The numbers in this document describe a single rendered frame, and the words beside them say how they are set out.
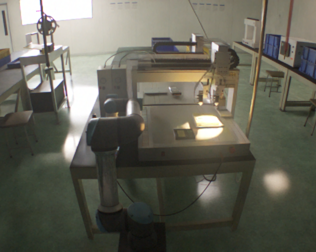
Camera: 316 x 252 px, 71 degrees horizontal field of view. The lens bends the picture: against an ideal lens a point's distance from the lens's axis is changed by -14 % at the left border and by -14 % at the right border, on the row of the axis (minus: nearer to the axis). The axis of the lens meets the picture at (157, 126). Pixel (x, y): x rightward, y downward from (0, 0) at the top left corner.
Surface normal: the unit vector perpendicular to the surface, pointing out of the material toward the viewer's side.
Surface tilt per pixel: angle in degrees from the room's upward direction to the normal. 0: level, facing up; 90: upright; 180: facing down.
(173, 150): 90
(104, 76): 90
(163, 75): 90
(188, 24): 90
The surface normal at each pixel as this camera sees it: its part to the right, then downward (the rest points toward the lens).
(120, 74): 0.07, 0.46
